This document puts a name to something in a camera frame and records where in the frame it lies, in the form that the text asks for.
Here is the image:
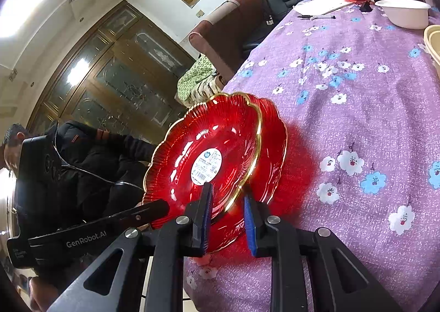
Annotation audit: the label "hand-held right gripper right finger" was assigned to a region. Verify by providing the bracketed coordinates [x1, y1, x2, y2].
[242, 194, 403, 312]

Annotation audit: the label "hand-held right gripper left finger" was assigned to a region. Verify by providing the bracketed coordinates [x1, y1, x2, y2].
[46, 183, 215, 312]

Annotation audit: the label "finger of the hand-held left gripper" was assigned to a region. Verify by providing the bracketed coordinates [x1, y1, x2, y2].
[113, 199, 171, 231]

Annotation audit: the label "white plate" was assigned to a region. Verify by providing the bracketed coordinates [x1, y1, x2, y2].
[142, 92, 262, 224]

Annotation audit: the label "red gold-rimmed plate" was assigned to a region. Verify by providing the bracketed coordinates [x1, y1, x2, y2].
[203, 94, 288, 255]

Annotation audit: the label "beige plates at edge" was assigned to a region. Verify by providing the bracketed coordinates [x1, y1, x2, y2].
[423, 25, 440, 79]

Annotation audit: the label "person's left hand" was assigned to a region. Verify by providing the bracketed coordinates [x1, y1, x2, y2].
[29, 277, 67, 312]

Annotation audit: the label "green patterned cloth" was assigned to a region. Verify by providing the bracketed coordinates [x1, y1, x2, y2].
[177, 55, 225, 109]

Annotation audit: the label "wooden glass cabinet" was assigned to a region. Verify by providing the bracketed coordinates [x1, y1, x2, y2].
[26, 0, 197, 148]

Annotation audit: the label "purple floral tablecloth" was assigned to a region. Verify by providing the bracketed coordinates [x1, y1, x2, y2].
[182, 0, 440, 312]

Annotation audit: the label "brown armchair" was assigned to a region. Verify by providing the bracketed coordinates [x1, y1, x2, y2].
[188, 0, 266, 83]

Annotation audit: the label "white paper notebook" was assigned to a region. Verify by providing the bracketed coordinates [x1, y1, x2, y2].
[292, 0, 355, 16]

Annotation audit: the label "ceiling light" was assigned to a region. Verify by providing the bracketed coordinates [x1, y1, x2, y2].
[0, 0, 53, 38]

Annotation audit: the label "white bowl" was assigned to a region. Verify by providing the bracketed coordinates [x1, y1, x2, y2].
[374, 0, 431, 29]

